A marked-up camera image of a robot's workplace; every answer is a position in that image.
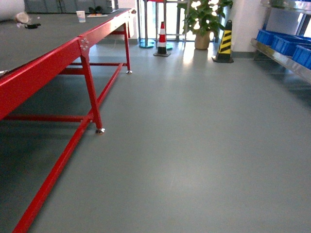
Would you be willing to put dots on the stainless steel shelf rack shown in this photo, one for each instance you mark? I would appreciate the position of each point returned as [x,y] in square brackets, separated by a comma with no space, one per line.
[291,51]

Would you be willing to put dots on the red white traffic cone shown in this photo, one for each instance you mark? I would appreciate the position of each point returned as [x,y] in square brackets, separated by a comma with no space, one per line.
[162,43]

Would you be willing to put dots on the metal barrier stand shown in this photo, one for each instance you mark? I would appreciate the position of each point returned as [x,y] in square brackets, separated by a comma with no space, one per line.
[150,13]

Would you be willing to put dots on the yellow black traffic cone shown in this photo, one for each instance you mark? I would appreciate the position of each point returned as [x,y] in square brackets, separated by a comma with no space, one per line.
[224,51]

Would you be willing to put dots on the potted green plant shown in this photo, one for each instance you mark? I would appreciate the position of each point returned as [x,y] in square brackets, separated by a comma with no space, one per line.
[203,17]

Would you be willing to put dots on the white paper cup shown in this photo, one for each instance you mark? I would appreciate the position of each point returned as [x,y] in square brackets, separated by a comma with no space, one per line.
[81,16]

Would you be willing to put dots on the red frame work table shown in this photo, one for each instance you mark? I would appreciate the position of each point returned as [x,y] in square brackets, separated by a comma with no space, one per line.
[62,48]

